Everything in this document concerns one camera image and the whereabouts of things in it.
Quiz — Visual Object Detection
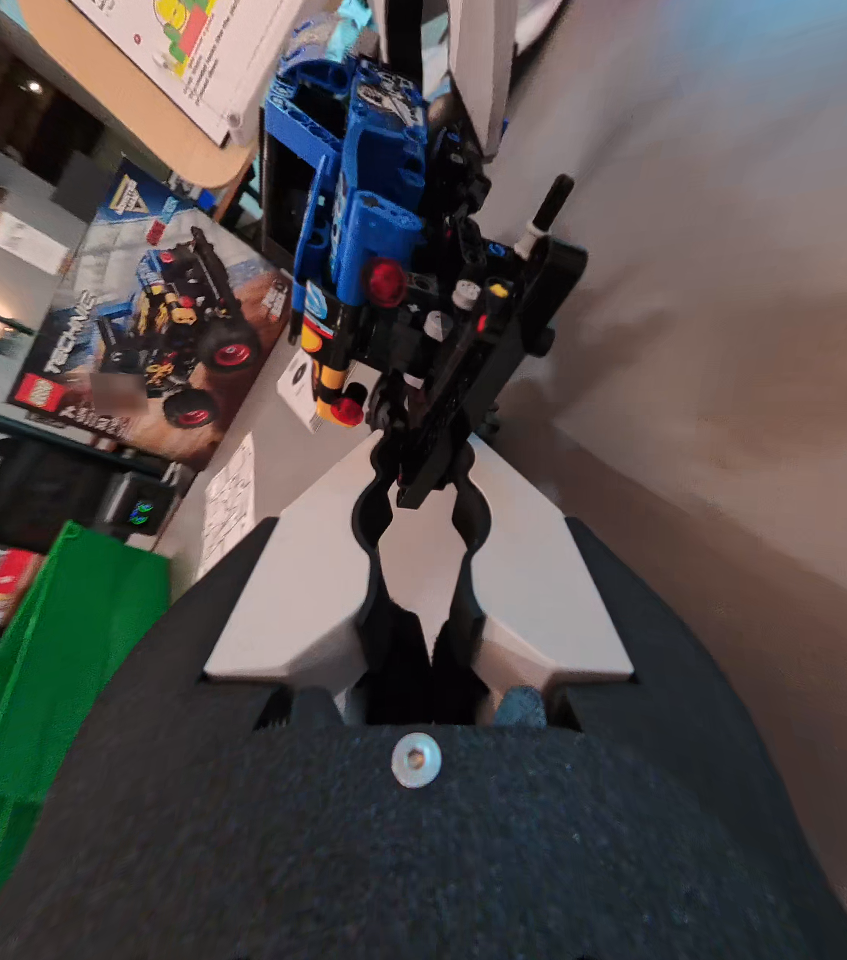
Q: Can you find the black device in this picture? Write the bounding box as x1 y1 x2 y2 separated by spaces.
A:
0 437 179 554

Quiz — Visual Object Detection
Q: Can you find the white sticker sheet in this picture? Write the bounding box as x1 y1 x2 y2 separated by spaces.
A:
197 432 257 580

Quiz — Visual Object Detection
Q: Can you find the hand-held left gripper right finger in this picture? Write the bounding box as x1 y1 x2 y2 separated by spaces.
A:
432 436 635 697

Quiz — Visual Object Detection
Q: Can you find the green plastic bin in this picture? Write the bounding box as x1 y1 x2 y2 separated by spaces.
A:
0 519 173 960

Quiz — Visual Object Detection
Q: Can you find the yellow and red box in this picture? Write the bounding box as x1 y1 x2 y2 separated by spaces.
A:
0 549 44 629

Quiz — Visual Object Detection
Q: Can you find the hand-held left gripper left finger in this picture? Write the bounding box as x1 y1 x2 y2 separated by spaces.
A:
202 431 434 723

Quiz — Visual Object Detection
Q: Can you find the lego set box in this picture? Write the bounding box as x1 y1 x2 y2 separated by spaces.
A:
7 156 295 474

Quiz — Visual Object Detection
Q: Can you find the small white card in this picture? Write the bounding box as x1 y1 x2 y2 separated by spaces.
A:
276 348 329 436

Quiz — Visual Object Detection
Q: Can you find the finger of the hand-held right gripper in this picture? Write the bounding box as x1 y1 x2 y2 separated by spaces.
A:
367 0 428 80
448 0 527 159

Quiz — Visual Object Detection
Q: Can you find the lego instruction booklet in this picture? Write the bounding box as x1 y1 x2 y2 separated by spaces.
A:
69 0 305 147

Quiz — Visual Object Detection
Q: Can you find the blue and black lego truck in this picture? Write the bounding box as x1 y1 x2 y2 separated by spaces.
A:
262 56 590 511

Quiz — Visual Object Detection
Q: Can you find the white booklet clip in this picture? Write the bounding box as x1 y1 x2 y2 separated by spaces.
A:
222 103 261 150

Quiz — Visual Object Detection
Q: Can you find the wooden booklet board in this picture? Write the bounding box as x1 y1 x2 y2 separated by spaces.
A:
17 0 260 190

